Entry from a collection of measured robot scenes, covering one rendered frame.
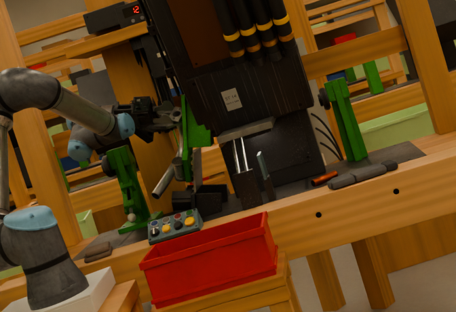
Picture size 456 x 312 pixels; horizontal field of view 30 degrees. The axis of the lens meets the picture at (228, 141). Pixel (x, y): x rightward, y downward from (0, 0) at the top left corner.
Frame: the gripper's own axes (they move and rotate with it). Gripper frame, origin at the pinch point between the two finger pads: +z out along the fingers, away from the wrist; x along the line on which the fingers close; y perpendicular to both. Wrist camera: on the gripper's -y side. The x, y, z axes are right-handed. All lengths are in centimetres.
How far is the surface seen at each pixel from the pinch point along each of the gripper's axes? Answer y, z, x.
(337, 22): -619, 78, 712
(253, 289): 23, 26, -75
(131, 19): 12.2, -16.7, 33.9
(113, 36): 10.0, -22.6, 28.1
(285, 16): 40, 35, 0
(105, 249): -2, -18, -47
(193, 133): 4.9, 5.6, -10.5
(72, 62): -443, -220, 479
